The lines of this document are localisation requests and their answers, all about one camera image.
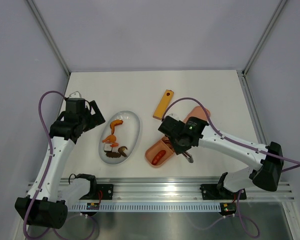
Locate pink lunch box lid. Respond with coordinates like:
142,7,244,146
183,106,208,123

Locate red sausage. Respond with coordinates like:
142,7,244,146
151,150,166,166

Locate brown sea cucumber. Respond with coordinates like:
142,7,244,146
105,151,122,158

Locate metal food tongs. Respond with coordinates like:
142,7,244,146
183,151,194,164

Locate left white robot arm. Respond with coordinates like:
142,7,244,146
14,98,105,229

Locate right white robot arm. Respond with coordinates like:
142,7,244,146
158,116,284,200

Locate yellow rectangular box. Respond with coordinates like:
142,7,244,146
152,89,174,120

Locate pink lunch box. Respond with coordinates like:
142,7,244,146
145,136,175,168

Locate white black sushi block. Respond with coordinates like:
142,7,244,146
103,143,113,153

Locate red shrimp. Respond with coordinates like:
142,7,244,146
109,142,119,148

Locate white oval plate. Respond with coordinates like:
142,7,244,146
98,110,141,165

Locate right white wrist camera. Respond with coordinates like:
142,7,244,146
168,113,180,121

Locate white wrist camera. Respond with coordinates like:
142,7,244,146
168,113,180,121
68,91,82,99

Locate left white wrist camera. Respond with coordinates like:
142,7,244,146
68,91,82,99

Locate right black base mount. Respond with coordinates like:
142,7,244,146
199,183,247,200

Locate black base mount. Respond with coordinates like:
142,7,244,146
96,183,114,201
199,183,247,200

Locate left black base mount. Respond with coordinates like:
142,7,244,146
96,183,114,201

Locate right aluminium frame post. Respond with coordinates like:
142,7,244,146
242,0,290,76

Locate aluminium frame post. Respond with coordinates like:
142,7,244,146
242,0,290,76
25,0,71,77

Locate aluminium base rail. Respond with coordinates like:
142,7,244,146
26,176,296,202

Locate white slotted cable duct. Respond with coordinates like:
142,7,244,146
68,202,221,213

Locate left aluminium frame post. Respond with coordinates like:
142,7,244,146
25,0,71,77

